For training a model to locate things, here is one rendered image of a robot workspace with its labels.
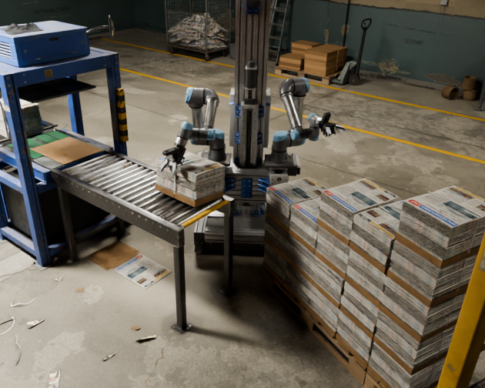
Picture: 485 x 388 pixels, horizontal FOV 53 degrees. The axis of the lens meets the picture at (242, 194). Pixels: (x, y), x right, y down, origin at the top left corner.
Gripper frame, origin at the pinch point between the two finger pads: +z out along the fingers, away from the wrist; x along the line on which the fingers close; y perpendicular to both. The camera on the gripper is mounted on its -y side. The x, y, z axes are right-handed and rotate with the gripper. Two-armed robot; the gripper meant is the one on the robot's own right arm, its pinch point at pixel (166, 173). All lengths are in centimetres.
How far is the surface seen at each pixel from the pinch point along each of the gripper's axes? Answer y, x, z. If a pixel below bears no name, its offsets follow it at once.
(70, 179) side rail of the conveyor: -5, 80, 30
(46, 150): 10, 140, 19
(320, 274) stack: 60, -98, 25
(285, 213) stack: 59, -59, -3
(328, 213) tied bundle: 36, -98, -12
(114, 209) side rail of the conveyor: 0.1, 32.7, 36.1
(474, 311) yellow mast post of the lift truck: -21, -194, 6
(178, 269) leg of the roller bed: 14, -26, 55
